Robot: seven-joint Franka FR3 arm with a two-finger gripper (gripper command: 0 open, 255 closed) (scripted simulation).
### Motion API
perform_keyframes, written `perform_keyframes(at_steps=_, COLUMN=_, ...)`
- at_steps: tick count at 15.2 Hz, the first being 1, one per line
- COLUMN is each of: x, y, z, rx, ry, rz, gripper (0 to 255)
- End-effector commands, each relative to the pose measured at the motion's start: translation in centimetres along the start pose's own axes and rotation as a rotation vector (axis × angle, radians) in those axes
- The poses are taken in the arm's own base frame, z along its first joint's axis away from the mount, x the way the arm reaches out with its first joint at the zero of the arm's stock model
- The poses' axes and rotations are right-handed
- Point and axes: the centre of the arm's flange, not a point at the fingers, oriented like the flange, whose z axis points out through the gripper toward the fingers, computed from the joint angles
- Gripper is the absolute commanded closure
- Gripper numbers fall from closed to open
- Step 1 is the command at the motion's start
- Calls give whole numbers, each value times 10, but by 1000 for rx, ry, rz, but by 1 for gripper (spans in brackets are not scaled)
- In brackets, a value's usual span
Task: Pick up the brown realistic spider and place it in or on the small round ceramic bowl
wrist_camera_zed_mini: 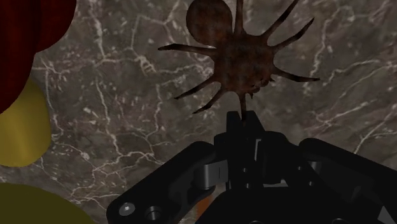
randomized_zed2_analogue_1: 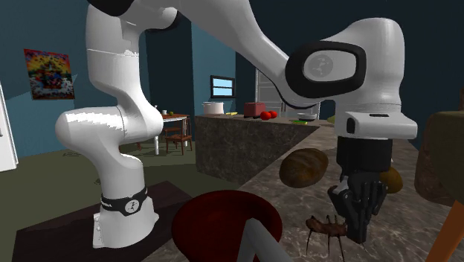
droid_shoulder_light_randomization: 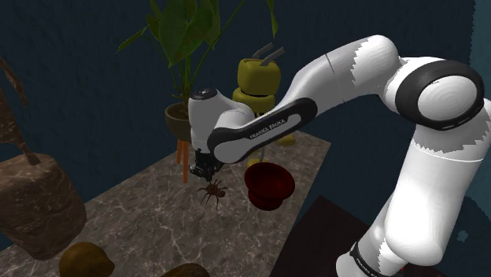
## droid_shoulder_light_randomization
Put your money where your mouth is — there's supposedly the brown toy spider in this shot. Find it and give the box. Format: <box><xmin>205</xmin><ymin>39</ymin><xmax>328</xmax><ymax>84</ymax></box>
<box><xmin>197</xmin><ymin>179</ymin><xmax>229</xmax><ymax>210</ymax></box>

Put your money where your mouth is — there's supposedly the dark red bowl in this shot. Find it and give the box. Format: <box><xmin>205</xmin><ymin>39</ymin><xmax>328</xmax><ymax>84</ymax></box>
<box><xmin>244</xmin><ymin>161</ymin><xmax>297</xmax><ymax>212</ymax></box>

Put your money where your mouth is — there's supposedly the yellow figure with grey antennae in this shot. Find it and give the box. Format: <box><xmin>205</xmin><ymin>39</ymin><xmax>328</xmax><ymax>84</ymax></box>
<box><xmin>231</xmin><ymin>42</ymin><xmax>297</xmax><ymax>168</ymax></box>

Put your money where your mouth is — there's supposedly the brown rounded object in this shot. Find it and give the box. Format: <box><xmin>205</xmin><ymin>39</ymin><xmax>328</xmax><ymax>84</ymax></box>
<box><xmin>161</xmin><ymin>262</ymin><xmax>211</xmax><ymax>277</ymax></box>

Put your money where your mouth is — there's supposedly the potted plant on orange stand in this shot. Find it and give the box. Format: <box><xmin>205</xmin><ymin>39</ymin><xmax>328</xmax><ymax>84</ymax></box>
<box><xmin>116</xmin><ymin>0</ymin><xmax>279</xmax><ymax>184</ymax></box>

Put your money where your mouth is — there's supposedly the dark robot stand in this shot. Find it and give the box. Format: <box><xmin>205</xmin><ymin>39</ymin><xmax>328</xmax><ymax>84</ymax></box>
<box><xmin>269</xmin><ymin>194</ymin><xmax>448</xmax><ymax>277</ymax></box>

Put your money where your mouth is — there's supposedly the ochre rounded object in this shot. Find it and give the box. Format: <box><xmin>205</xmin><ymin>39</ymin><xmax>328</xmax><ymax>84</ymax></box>
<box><xmin>58</xmin><ymin>241</ymin><xmax>116</xmax><ymax>277</ymax></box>

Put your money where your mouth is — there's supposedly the brown marbled figure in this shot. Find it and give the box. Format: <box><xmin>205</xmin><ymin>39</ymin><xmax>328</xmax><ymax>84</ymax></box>
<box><xmin>0</xmin><ymin>57</ymin><xmax>88</xmax><ymax>262</ymax></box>

